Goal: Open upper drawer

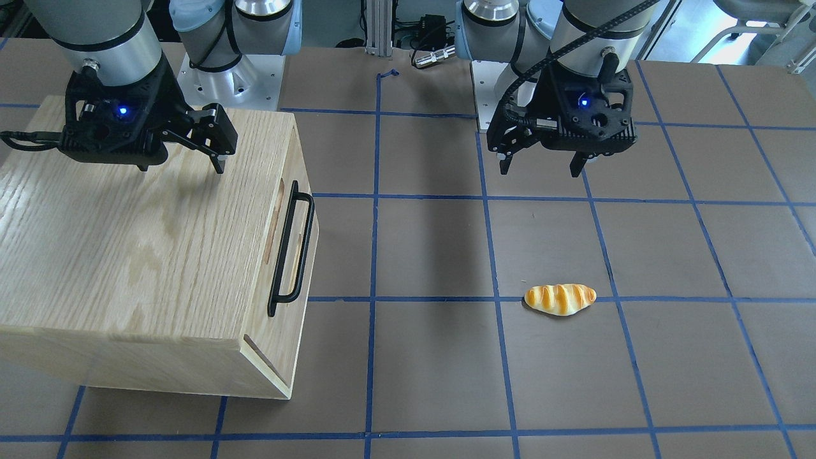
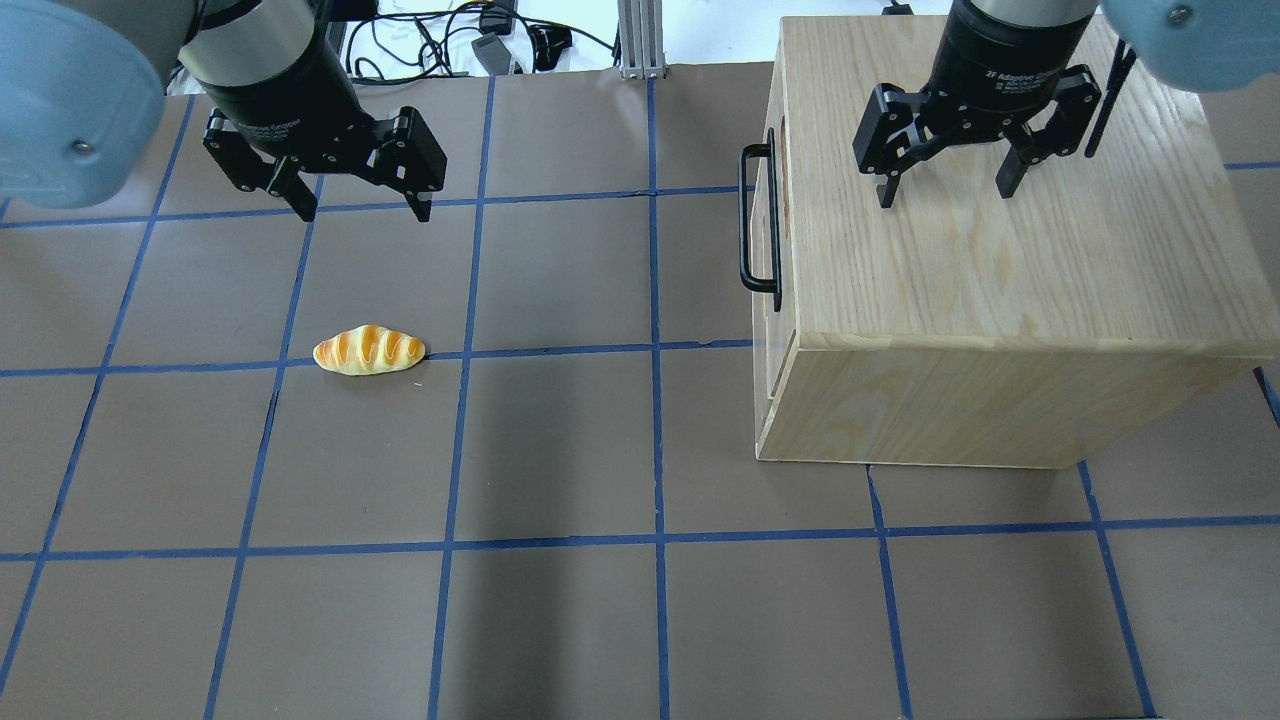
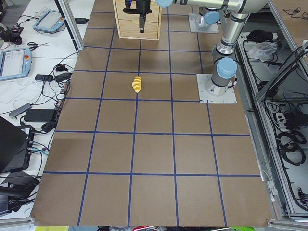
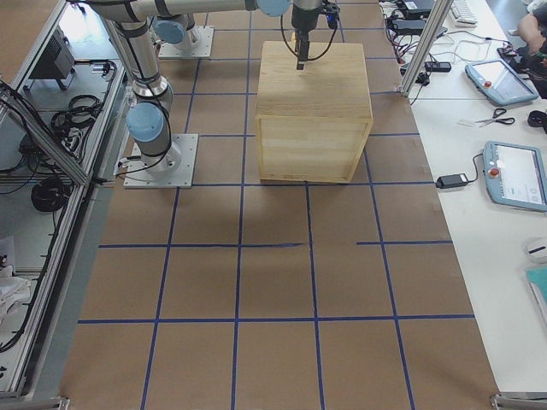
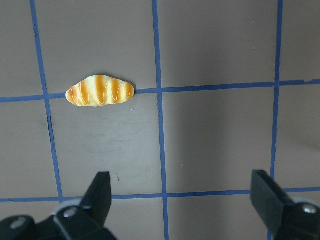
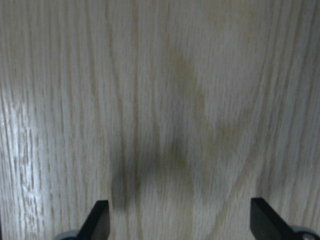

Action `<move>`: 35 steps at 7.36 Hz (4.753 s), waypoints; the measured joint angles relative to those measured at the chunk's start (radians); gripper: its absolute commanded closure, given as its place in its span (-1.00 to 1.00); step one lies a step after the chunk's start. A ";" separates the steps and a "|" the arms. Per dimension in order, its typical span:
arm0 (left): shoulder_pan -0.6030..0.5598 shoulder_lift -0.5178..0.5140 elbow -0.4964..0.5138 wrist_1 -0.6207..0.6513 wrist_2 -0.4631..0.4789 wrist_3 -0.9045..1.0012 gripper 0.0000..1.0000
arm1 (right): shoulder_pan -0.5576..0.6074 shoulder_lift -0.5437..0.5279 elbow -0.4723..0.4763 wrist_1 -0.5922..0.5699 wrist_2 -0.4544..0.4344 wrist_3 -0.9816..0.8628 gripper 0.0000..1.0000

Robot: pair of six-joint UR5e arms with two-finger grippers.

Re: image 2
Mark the black drawer handle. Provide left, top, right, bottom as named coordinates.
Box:
left=736, top=127, right=783, bottom=313

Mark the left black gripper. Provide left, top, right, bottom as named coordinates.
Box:
left=180, top=1, right=448, bottom=223

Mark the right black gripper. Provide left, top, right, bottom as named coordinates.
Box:
left=852, top=1, right=1101, bottom=209

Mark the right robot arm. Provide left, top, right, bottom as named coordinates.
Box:
left=852, top=1, right=1279, bottom=208

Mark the aluminium frame post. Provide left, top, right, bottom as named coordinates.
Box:
left=617, top=0, right=667, bottom=79

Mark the toy bread loaf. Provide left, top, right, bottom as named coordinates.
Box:
left=312, top=324, right=428, bottom=377

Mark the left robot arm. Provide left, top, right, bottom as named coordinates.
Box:
left=1, top=1, right=447, bottom=222

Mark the black cables bundle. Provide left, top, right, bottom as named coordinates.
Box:
left=330, top=0, right=621, bottom=85

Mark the wooden drawer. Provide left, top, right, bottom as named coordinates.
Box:
left=751, top=120, right=795, bottom=398

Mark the wooden drawer cabinet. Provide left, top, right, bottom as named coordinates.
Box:
left=754, top=15, right=1277, bottom=469

